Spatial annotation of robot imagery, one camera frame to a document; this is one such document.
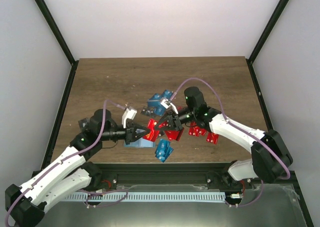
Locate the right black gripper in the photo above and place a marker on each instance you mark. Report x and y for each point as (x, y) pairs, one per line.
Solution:
(176, 124)

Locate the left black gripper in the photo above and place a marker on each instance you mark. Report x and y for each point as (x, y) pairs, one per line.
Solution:
(132, 129)

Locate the teal leather card holder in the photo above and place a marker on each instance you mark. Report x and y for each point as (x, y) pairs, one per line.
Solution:
(141, 143)

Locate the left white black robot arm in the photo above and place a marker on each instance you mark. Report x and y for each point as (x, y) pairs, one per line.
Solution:
(72, 171)

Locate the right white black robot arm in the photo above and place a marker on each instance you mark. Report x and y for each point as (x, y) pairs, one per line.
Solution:
(270, 158)

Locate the red VIP card centre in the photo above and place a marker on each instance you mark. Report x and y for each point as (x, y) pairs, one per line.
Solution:
(174, 135)

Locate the blue card lower pile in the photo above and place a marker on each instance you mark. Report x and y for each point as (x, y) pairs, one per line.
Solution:
(159, 110)

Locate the black card beside blue pile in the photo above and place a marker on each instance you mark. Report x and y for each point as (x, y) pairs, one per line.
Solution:
(148, 111)

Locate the blue card centre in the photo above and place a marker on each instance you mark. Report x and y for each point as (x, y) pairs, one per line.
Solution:
(163, 144)

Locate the blue card with stripe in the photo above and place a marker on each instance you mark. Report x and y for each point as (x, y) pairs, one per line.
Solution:
(154, 100)

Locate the red VIP card far right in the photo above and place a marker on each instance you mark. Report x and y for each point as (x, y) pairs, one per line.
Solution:
(212, 138)

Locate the grey metal tray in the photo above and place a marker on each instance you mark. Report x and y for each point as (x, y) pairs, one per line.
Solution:
(264, 206)

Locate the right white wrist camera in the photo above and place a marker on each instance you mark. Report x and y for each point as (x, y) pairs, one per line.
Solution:
(166, 103)

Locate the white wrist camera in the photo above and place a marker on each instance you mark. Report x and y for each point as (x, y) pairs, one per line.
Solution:
(129, 114)
(166, 103)

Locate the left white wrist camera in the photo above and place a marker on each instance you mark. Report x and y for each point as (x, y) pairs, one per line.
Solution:
(129, 114)

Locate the light blue slotted cable duct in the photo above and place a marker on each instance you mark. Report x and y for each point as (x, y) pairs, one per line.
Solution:
(199, 197)

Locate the black aluminium front rail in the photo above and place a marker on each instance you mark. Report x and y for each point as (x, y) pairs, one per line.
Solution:
(199, 174)

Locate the left black frame post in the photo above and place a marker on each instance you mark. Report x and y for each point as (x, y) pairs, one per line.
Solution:
(46, 13)

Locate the black frame post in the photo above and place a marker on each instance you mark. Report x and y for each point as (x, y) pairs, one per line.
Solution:
(46, 13)
(277, 12)

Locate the right black frame post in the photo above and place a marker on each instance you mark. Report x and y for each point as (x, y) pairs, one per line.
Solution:
(277, 12)

